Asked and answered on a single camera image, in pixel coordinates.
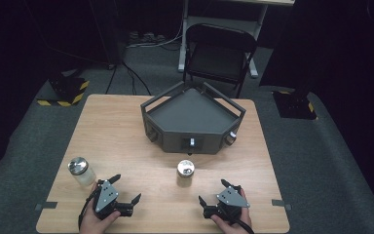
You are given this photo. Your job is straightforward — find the black base plate yellow corners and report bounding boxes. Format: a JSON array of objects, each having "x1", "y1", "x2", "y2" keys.
[{"x1": 272, "y1": 90, "x2": 318, "y2": 121}]

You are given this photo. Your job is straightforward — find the black folding chair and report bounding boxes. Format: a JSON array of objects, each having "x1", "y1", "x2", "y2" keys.
[{"x1": 182, "y1": 22, "x2": 259, "y2": 99}]

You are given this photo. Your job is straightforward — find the black right gripper strap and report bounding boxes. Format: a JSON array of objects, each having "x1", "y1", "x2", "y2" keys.
[{"x1": 229, "y1": 217, "x2": 255, "y2": 234}]

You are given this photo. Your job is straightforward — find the glass jar with brown powder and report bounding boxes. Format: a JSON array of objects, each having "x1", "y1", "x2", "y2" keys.
[{"x1": 176, "y1": 159, "x2": 196, "y2": 188}]

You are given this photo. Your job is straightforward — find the power strip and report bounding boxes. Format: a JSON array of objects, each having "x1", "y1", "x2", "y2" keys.
[{"x1": 128, "y1": 30, "x2": 167, "y2": 47}]

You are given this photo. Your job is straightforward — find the black gripper strap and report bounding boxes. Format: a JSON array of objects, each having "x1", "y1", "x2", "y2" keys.
[
  {"x1": 77, "y1": 188, "x2": 100, "y2": 230},
  {"x1": 229, "y1": 217, "x2": 255, "y2": 234}
]

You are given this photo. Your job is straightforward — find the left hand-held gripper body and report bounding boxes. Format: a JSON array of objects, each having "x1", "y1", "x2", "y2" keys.
[{"x1": 92, "y1": 178, "x2": 126, "y2": 220}]

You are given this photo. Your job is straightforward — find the white cable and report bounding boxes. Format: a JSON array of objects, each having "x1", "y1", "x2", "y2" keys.
[{"x1": 125, "y1": 19, "x2": 184, "y2": 50}]

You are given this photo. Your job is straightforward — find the glass jar with white powder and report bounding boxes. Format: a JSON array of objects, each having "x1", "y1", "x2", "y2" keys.
[{"x1": 67, "y1": 156, "x2": 97, "y2": 188}]

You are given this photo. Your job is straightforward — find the person's left hand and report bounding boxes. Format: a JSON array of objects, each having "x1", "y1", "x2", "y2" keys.
[{"x1": 79, "y1": 181, "x2": 122, "y2": 234}]

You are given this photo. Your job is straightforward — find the person's right hand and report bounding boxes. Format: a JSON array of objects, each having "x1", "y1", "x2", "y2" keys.
[{"x1": 209, "y1": 188, "x2": 253, "y2": 234}]

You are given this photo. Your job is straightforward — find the black floor cable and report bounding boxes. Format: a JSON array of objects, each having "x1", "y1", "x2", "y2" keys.
[
  {"x1": 104, "y1": 63, "x2": 118, "y2": 96},
  {"x1": 121, "y1": 61, "x2": 153, "y2": 97}
]

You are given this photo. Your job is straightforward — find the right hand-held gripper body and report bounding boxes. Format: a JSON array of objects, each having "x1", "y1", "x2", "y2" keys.
[{"x1": 204, "y1": 184, "x2": 251, "y2": 224}]

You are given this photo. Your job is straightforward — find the black left gripper strap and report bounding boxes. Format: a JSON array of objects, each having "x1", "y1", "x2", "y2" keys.
[{"x1": 77, "y1": 188, "x2": 100, "y2": 230}]

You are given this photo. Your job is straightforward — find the dark grey corner rack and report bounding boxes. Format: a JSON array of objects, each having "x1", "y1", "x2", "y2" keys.
[{"x1": 139, "y1": 81, "x2": 247, "y2": 155}]

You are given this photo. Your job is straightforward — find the black yellow striped base plate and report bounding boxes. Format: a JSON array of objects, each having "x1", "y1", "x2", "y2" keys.
[{"x1": 36, "y1": 76, "x2": 91, "y2": 108}]

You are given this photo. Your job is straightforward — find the grey tape strip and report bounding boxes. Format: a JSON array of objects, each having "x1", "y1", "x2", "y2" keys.
[
  {"x1": 271, "y1": 198, "x2": 293, "y2": 211},
  {"x1": 34, "y1": 201, "x2": 58, "y2": 212}
]

